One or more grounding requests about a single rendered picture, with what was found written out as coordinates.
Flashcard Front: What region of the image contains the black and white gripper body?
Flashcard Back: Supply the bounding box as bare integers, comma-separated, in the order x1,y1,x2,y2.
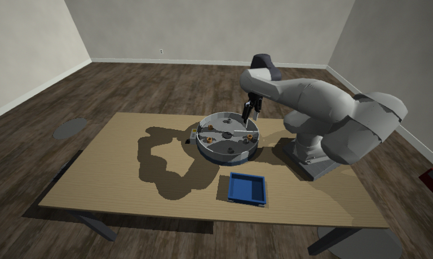
248,92,262,106

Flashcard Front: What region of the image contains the blue shallow tray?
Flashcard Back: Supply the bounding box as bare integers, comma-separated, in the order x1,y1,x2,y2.
227,172,266,208

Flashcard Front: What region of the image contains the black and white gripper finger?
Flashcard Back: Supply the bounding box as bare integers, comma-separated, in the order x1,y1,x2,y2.
253,97,263,121
241,101,256,128

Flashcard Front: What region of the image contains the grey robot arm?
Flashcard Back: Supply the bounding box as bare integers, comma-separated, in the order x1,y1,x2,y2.
239,54,408,165

